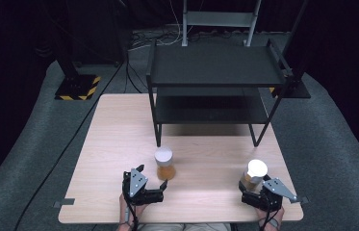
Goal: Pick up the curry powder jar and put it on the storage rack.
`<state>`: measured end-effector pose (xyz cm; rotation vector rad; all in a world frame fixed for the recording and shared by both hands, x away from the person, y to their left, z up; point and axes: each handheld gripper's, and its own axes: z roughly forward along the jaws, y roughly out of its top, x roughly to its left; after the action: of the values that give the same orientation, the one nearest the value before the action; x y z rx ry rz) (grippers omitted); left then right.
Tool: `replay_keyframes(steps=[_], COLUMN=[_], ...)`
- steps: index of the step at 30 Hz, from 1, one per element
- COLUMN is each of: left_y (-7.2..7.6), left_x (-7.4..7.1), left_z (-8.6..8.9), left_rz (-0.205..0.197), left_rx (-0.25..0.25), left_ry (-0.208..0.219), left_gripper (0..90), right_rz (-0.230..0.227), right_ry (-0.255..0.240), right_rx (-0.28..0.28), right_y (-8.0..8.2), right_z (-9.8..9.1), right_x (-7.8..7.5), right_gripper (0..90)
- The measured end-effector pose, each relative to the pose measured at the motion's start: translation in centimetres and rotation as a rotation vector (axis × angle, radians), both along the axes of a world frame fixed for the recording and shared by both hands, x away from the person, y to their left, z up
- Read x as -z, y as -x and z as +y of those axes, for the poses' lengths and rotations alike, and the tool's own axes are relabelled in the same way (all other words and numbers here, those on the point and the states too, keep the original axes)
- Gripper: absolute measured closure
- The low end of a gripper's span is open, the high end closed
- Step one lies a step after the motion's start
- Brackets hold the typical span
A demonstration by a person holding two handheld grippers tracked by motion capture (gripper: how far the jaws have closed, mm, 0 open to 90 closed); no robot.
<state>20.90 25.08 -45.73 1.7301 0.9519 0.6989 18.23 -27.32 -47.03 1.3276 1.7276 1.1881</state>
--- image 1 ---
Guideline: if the bundle of floor cables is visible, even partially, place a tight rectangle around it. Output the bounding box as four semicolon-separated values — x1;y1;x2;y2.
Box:
125;27;185;52

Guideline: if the amber jar with white lid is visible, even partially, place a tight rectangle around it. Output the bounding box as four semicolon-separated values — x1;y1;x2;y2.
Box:
242;159;269;193
154;146;177;181

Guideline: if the left hand-held gripper cable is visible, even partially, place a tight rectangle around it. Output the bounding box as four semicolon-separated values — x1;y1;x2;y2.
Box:
124;192;141;231

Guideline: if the black stand with striped base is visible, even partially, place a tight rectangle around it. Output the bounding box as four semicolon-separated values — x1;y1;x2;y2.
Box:
269;0;312;99
50;18;102;101

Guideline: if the long black floor cable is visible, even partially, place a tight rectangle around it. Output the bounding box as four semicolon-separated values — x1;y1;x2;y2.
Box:
13;61;128;231

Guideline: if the silver metal stand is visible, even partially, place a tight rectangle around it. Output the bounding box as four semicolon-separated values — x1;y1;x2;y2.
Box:
181;0;263;48

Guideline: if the black two-tier metal rack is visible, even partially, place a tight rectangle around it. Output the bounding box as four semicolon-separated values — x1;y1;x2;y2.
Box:
145;38;296;148

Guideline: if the right hand-held gripper cable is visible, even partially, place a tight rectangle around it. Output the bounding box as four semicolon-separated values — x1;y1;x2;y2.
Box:
258;205;279;231

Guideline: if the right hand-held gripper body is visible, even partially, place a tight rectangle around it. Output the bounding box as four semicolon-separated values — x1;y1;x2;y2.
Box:
241;177;298;213

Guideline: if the person's right hand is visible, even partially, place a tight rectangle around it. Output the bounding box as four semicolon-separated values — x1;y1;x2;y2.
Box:
255;205;286;227

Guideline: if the person's left hand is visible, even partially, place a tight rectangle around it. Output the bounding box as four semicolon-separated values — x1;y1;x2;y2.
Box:
118;192;150;226

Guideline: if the hand-held gripper cable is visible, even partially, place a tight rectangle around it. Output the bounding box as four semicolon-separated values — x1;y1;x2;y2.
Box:
258;205;279;231
124;192;141;231

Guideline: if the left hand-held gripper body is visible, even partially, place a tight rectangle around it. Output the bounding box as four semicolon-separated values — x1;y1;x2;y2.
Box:
121;167;165;207

